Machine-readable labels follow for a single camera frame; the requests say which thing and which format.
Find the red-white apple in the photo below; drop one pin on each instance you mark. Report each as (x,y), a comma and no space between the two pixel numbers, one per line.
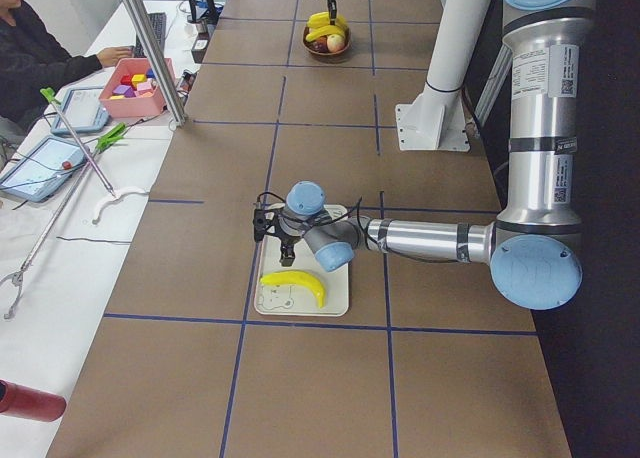
(335,43)

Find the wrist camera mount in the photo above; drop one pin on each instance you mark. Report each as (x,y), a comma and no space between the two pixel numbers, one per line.
(263,224)

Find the seated person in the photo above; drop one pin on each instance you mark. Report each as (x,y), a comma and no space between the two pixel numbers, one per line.
(33,59)

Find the near blue tablet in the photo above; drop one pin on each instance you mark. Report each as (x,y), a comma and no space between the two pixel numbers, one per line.
(41,172)

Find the far blue tablet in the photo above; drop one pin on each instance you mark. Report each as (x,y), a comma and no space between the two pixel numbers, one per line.
(83,109)

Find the white rectangular tray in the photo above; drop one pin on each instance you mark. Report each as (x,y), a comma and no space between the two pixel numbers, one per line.
(290,300)

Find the red cylinder bottle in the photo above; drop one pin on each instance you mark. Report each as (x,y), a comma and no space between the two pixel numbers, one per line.
(23,402)

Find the black keyboard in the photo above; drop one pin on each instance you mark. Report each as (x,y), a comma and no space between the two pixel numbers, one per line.
(158,26)

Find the white curved plastic part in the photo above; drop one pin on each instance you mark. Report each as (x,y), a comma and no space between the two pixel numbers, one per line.
(115,200)

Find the yellow banana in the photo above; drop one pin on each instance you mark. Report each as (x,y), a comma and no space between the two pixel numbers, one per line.
(298,278)
(321,19)
(326,30)

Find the white pillar with base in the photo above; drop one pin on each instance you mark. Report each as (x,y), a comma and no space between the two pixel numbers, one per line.
(435,120)

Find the brown wicker basket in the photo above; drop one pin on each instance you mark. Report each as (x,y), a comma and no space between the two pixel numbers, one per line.
(318,49)

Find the long metal reacher grabber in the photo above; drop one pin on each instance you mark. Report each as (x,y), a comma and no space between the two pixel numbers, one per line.
(16,278)

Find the pink box of blocks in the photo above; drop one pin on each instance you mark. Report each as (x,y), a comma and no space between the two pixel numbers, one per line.
(132,91)

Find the blue tablet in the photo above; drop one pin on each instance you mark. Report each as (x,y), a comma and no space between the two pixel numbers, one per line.
(41,172)
(83,109)

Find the aluminium frame post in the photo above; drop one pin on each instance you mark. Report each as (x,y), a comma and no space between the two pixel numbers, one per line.
(138,15)

